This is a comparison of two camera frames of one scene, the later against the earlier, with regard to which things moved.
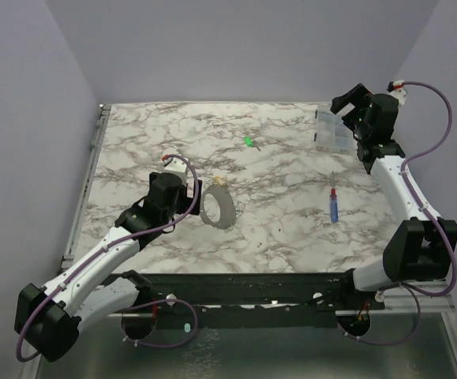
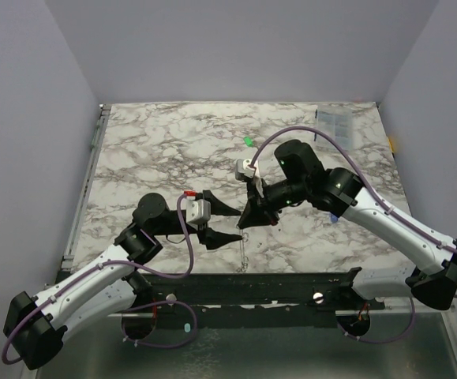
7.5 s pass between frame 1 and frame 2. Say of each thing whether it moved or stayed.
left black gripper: moved
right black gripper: moved
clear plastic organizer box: stayed
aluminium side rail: stayed
